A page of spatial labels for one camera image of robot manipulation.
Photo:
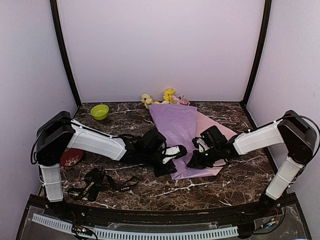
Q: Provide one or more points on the black front rail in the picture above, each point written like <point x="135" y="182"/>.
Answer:
<point x="92" y="213"/>

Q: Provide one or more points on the black printed ribbon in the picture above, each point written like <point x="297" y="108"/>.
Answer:
<point x="97" y="180"/>

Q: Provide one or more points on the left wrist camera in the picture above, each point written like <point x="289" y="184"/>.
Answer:
<point x="153" y="140"/>

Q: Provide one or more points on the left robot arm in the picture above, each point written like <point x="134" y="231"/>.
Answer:
<point x="62" y="132"/>

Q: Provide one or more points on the yellow daisy bunch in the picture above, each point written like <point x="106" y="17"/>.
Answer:
<point x="147" y="101"/>

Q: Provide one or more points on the red floral dish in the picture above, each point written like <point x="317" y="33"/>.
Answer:
<point x="71" y="157"/>

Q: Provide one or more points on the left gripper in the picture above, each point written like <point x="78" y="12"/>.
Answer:
<point x="166" y="169"/>

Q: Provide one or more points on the right black frame post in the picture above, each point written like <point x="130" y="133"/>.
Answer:
<point x="258" y="53"/>

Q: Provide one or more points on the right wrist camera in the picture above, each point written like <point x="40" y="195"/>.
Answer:
<point x="213" y="137"/>

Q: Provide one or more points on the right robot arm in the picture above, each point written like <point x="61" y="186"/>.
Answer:
<point x="298" y="135"/>

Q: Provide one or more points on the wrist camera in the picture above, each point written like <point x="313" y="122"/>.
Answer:
<point x="153" y="140"/>
<point x="213" y="137"/>

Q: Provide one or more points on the white slotted cable duct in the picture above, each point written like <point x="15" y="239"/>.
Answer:
<point x="118" y="231"/>

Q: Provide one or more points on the yellow rose stem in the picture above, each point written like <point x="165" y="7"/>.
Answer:
<point x="168" y="95"/>

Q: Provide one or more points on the green plastic bowl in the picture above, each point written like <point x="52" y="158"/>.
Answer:
<point x="100" y="112"/>

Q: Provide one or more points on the black frame post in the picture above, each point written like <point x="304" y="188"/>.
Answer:
<point x="258" y="53"/>
<point x="63" y="51"/>

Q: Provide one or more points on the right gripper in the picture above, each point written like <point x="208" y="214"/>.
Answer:
<point x="196" y="162"/>

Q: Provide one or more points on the left black frame post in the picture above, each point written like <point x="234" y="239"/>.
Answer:
<point x="63" y="51"/>

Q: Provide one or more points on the pink wrapping paper sheet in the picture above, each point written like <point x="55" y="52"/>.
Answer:
<point x="180" y="124"/>

